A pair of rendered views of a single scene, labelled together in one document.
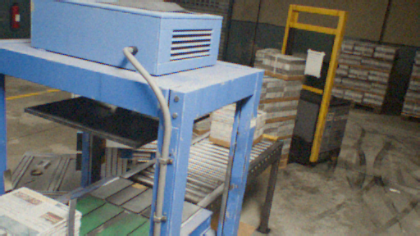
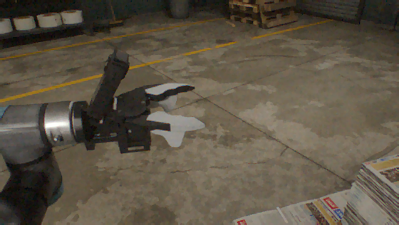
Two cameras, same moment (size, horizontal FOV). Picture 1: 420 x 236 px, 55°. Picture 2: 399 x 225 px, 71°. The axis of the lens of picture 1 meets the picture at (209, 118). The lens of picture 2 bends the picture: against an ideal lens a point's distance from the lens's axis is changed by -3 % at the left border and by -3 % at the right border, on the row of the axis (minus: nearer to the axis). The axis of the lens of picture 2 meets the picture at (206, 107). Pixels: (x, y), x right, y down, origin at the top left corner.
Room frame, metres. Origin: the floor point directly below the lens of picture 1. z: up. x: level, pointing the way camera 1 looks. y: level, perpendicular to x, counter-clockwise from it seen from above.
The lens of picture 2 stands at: (3.60, 0.01, 1.47)
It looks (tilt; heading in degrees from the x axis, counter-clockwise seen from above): 29 degrees down; 26
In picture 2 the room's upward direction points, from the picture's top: straight up
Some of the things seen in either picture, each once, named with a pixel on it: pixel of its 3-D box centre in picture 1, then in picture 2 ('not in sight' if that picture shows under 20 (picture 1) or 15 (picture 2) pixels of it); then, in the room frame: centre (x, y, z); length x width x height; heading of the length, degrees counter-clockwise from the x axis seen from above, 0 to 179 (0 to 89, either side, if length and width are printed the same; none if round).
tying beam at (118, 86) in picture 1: (126, 67); not in sight; (1.65, 0.36, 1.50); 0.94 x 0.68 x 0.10; 65
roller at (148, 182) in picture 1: (167, 189); not in sight; (2.04, 0.18, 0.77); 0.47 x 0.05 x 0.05; 65
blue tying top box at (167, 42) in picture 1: (129, 30); not in sight; (1.65, 0.37, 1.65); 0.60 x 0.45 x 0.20; 65
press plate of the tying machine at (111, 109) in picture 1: (123, 114); not in sight; (1.65, 0.37, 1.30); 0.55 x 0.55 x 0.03; 65
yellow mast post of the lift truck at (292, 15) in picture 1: (281, 76); not in sight; (5.09, -0.83, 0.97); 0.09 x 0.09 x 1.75; 43
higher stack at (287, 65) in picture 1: (275, 111); not in sight; (4.55, -0.74, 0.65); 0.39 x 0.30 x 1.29; 43
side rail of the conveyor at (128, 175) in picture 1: (182, 153); not in sight; (2.68, 0.16, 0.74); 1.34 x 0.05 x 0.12; 155
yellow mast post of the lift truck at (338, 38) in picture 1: (326, 89); not in sight; (4.60, -1.28, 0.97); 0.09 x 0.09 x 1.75; 43
